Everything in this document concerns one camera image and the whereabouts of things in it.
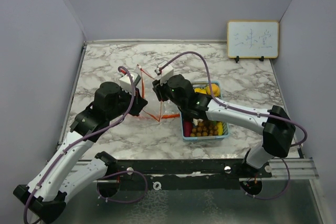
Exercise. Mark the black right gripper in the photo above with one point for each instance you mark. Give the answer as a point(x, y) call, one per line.
point(159, 89)

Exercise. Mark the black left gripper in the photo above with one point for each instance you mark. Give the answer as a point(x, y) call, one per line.
point(138, 103)

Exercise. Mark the clear zip top bag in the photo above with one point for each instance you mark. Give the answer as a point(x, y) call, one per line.
point(155, 109)

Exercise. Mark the white mushroom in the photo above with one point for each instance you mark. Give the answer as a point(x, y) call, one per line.
point(196, 121)

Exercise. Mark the brown longan bunch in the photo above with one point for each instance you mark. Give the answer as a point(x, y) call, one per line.
point(206, 128)

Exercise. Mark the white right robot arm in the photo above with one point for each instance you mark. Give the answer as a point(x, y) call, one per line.
point(273, 125)

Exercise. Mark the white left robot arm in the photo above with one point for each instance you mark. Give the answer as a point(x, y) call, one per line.
point(48, 193)

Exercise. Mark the magenta sweet potato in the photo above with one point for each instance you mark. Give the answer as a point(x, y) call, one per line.
point(187, 128)

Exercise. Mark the orange mango fruit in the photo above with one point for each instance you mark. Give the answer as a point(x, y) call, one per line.
point(213, 89)

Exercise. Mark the single yellow banana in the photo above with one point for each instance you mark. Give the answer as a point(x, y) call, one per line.
point(220, 129)

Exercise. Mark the light blue plastic basket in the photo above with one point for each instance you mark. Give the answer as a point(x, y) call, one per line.
point(207, 138)

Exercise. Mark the small framed whiteboard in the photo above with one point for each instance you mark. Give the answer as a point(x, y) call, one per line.
point(252, 39)

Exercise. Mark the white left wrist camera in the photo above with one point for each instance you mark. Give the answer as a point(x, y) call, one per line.
point(125, 81)

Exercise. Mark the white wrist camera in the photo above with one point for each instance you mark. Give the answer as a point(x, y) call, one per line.
point(164, 74)
point(125, 81)

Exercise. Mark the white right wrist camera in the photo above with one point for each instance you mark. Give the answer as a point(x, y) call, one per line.
point(164, 74)

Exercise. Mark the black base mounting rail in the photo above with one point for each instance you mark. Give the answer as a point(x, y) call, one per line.
point(177, 174)

